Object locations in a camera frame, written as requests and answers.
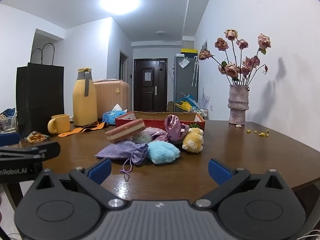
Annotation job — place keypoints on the red cardboard box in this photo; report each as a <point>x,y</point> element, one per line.
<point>160,117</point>

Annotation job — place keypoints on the grey refrigerator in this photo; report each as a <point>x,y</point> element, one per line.
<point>183,80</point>

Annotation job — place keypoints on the peach ribbed suitcase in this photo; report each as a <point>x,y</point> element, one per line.
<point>112,97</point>

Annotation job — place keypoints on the scattered yellow flower buds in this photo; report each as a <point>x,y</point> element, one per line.
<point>261,133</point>

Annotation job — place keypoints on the clear plastic bag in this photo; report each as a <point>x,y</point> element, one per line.
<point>184,62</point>

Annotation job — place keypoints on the pale green fluffy puff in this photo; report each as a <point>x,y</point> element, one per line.
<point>141,138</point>

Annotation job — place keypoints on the lilac fluffy cloth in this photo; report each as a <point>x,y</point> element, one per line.
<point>153,131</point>

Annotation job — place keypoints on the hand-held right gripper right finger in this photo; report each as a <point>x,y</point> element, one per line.
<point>220,171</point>

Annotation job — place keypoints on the brown cardboard carton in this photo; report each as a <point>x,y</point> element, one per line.
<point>170,107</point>

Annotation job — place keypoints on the pink cream striped sponge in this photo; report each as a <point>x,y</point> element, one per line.
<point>125,131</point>

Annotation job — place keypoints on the pink satin scrunchie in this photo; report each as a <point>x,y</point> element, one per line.
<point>173,127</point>

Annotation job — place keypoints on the clear snack packet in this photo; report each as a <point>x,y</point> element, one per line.
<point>36,137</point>

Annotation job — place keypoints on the white paper notice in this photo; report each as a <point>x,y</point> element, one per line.
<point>147,76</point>

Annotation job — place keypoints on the yellow mug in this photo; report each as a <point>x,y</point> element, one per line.
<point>61,123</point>

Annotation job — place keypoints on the purple lavender bunch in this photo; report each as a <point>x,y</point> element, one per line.
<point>205,98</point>

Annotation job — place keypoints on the dark interior door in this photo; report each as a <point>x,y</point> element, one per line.
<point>123,66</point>

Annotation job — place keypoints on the blue tissue pack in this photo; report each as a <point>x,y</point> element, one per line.
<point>112,115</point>

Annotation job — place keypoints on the bright round ceiling lamp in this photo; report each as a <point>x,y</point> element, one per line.
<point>120,2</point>

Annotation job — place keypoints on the clear glass cup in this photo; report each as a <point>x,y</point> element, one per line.
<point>8,123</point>

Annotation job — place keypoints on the dark brown entrance door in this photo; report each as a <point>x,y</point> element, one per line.
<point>150,92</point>

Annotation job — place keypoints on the blue cloth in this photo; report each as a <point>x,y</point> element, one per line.
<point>7,111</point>

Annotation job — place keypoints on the bunch of dried pink roses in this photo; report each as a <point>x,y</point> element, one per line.
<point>231,70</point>

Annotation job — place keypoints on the small ceiling lamp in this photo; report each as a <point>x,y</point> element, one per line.
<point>161,32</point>

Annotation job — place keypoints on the pink stone vase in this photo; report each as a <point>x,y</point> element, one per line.
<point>238,105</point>

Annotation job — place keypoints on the white folded umbrella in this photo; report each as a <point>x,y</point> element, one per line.
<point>195,72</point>

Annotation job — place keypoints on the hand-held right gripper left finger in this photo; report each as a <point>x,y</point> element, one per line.
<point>100,171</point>

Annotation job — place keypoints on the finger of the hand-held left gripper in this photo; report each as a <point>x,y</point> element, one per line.
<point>51,151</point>
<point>10,139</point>

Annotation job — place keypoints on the yellow thermos jug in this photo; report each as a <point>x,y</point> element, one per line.
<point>85,100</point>

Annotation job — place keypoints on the light blue fluffy plush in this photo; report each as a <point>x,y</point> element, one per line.
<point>162,153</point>

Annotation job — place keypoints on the blue and yellow toy pile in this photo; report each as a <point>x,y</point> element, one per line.
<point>186,103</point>

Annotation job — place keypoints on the yellow flat box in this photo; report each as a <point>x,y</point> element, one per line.
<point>188,51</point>

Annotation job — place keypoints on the yellow plush toy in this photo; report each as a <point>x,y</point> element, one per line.
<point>193,140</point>

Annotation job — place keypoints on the black paper bag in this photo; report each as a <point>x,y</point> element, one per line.
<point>40,97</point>

